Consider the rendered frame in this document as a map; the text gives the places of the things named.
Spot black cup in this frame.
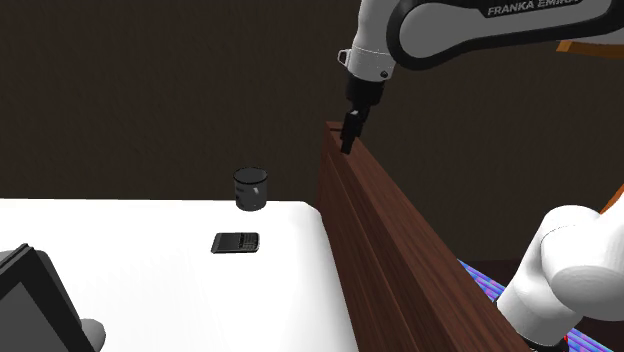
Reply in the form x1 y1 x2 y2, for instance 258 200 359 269
232 166 270 213

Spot black keypad phone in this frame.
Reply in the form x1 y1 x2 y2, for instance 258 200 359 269
209 231 262 256

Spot patterned purple robot stand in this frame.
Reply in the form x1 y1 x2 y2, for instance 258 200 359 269
456 258 617 352

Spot black tablet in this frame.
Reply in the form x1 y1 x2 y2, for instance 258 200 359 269
0 242 97 352

